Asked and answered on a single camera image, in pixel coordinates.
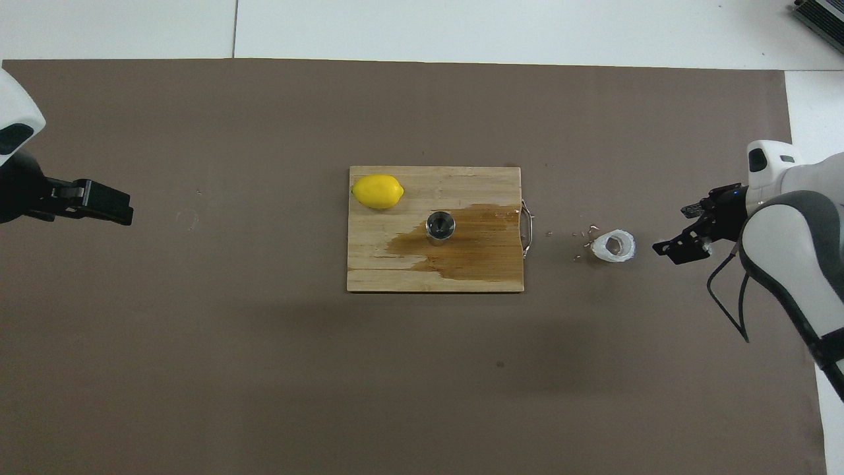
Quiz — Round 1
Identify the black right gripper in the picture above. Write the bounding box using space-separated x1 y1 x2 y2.
653 186 749 266

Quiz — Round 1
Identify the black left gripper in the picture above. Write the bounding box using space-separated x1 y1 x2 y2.
0 150 134 226

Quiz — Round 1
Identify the small clear textured cup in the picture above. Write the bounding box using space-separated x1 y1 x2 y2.
591 230 636 265

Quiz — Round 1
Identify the steel double jigger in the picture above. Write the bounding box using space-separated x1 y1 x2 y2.
425 211 457 248

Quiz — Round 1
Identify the wooden cutting board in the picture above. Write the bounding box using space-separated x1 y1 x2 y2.
347 166 535 294

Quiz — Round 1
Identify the brown paper table mat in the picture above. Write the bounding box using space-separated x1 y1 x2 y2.
0 58 828 475

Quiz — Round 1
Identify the grey ribbed metal device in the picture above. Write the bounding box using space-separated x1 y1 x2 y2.
791 0 844 37

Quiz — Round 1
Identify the yellow lemon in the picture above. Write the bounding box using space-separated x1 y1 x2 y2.
351 174 405 210

